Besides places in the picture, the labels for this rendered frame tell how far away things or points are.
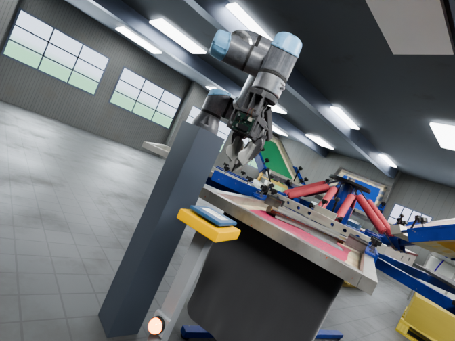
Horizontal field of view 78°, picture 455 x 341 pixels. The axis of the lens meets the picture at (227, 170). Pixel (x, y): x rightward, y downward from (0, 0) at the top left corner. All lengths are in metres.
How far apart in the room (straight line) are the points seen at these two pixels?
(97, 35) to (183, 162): 8.69
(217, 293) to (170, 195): 0.58
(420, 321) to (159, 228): 3.64
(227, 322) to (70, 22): 9.34
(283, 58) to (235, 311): 0.81
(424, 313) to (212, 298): 3.62
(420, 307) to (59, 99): 9.47
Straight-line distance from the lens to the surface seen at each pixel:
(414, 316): 4.48
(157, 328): 0.83
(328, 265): 0.85
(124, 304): 1.70
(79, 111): 9.90
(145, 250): 1.55
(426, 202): 11.40
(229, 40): 0.83
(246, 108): 0.71
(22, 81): 9.67
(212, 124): 1.49
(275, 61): 0.73
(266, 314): 1.02
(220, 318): 1.10
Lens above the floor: 1.13
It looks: 3 degrees down
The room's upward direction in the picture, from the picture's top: 24 degrees clockwise
